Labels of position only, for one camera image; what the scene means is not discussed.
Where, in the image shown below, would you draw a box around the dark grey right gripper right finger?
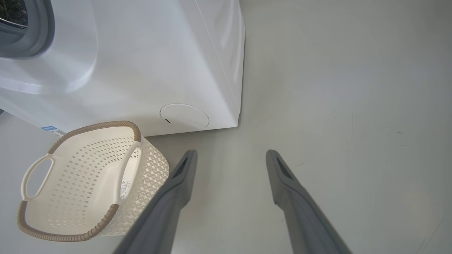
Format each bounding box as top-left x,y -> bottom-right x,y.
266,150 -> 353,254

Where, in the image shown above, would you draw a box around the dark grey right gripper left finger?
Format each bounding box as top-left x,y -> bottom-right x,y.
113,150 -> 198,254

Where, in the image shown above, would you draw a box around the basket product label sticker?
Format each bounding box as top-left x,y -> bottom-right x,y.
119,180 -> 132,200

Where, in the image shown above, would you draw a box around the white front-load washing machine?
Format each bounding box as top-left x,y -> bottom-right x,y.
0,0 -> 245,137

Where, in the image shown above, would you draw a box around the cream perforated laundry basket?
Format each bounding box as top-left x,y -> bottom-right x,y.
17,121 -> 170,242

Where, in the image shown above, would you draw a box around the blue energy label sticker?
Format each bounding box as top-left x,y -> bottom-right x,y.
41,125 -> 67,137

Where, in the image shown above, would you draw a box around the round white filter cover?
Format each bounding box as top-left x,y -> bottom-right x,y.
160,103 -> 210,129

